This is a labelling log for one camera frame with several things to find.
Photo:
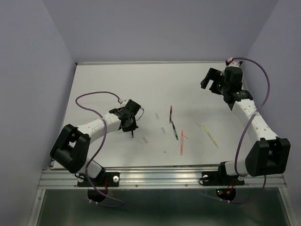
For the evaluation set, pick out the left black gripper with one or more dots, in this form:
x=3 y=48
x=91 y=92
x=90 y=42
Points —
x=131 y=127

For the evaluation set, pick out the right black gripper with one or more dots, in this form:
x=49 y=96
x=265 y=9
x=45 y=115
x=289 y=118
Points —
x=212 y=75

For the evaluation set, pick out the red pink pen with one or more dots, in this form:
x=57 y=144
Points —
x=170 y=114

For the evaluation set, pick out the green pen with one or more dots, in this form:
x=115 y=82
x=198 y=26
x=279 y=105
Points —
x=174 y=130

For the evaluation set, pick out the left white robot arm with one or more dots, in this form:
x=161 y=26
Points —
x=71 y=147

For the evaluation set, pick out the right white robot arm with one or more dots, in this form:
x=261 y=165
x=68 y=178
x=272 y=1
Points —
x=269 y=153

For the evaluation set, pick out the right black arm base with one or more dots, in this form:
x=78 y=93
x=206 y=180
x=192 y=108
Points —
x=226 y=185

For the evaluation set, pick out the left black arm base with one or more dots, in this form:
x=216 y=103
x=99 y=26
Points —
x=104 y=180

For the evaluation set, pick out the yellow pen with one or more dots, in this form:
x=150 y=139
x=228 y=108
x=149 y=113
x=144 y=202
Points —
x=210 y=136

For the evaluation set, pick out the orange pen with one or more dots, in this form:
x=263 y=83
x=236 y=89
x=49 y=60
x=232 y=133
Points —
x=181 y=142

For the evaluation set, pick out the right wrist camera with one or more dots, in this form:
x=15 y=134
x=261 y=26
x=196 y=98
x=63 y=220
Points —
x=231 y=62

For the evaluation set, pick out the aluminium mounting rail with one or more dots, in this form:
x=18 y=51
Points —
x=134 y=178

